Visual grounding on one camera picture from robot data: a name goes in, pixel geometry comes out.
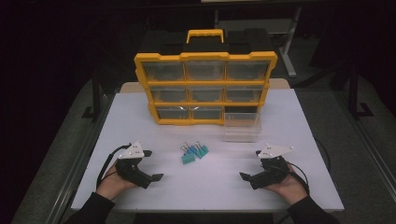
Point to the black metal stand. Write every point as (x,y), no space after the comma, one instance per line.
(96,96)
(353,93)

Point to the clear plastic drawer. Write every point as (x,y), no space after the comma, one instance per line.
(243,130)

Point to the person's left hand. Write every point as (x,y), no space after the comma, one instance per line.
(109,185)

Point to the yellow black organizer cabinet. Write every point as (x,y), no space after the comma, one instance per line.
(205,83)

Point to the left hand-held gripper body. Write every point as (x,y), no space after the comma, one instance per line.
(132,171)

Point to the grid of clear cabinet drawers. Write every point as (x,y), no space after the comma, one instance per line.
(168,71)

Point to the person's right hand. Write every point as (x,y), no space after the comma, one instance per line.
(292,189)

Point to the aluminium floor rail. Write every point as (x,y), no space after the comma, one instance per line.
(77,161)
(367,140)

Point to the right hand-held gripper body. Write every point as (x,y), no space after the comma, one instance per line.
(274,172)

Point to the white metal desk frame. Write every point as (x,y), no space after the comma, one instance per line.
(289,46)

